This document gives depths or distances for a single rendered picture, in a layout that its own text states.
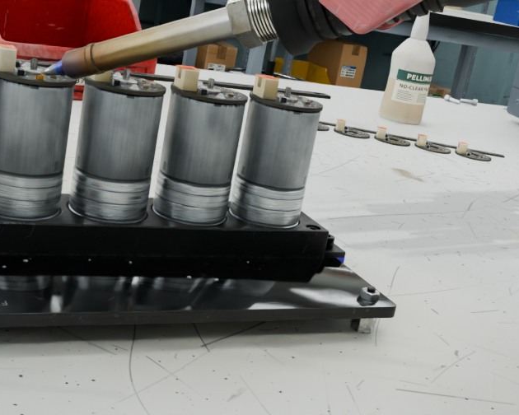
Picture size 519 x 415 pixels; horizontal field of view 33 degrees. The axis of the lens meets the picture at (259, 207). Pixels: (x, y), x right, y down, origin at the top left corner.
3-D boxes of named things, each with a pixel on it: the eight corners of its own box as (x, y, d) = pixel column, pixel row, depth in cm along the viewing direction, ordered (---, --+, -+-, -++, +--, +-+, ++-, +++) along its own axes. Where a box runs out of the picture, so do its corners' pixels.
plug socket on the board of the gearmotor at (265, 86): (282, 100, 29) (287, 81, 29) (259, 98, 29) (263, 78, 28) (272, 95, 30) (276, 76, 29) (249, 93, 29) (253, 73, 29)
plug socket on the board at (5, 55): (24, 74, 25) (26, 50, 25) (-8, 71, 25) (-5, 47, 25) (18, 68, 26) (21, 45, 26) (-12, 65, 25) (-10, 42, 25)
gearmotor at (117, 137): (151, 250, 28) (177, 91, 26) (75, 249, 27) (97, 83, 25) (128, 223, 30) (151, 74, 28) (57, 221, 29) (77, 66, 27)
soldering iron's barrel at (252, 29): (60, 95, 24) (278, 39, 22) (45, 39, 24) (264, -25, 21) (88, 91, 25) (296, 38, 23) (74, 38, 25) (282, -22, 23)
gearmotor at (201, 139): (231, 251, 29) (260, 100, 28) (162, 250, 28) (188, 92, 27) (204, 226, 31) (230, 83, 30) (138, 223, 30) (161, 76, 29)
